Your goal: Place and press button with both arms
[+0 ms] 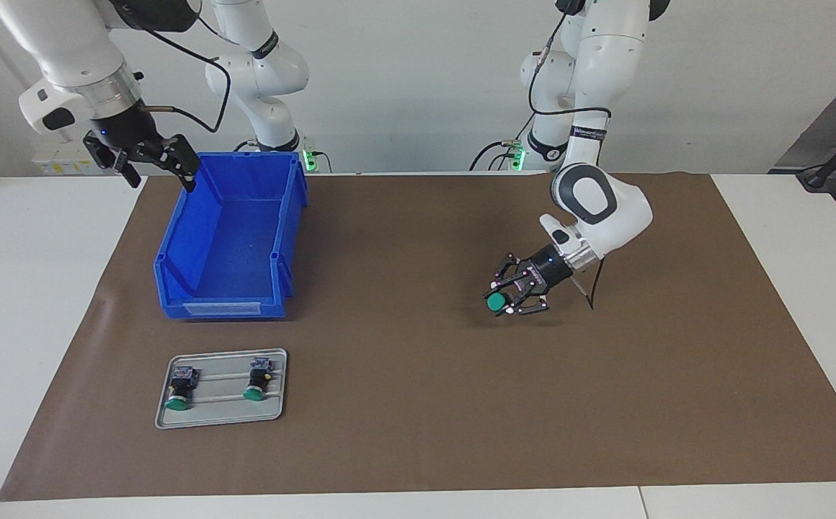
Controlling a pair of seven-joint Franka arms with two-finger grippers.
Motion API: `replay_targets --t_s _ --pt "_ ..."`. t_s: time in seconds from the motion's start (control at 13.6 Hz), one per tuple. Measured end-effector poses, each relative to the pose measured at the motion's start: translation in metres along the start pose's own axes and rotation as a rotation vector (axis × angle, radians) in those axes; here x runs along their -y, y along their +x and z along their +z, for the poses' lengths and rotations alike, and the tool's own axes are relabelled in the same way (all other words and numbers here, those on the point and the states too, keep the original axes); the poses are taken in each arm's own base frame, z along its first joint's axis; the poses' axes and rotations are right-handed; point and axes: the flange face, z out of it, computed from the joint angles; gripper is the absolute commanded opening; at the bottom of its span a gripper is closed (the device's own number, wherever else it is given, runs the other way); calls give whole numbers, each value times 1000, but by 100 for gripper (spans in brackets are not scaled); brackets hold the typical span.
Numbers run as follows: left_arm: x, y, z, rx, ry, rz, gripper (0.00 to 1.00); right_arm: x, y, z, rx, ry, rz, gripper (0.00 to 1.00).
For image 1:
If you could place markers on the green push button switch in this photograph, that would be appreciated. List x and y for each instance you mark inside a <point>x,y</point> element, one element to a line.
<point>496,303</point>
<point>254,389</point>
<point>176,398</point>

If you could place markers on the brown table mat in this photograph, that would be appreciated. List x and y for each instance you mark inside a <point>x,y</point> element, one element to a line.
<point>461,396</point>

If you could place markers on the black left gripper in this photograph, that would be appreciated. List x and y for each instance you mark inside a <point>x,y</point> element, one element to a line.
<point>553,270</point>

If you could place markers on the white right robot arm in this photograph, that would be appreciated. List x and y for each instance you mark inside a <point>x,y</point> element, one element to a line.
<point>72,43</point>

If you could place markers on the blue plastic storage bin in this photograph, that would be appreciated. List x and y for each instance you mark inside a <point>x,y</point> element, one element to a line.
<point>238,252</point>

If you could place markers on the green lit base connector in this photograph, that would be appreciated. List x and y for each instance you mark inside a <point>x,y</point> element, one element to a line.
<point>310,158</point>
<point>517,157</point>

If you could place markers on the grey metal tray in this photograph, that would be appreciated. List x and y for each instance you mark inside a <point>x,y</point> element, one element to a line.
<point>223,414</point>

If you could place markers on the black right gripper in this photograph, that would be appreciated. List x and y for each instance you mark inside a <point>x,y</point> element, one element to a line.
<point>122,130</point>

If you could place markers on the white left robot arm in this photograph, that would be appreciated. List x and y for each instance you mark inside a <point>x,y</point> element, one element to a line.
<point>605,65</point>

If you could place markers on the white wall socket box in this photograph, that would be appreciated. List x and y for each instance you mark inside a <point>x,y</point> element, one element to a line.
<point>65,167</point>

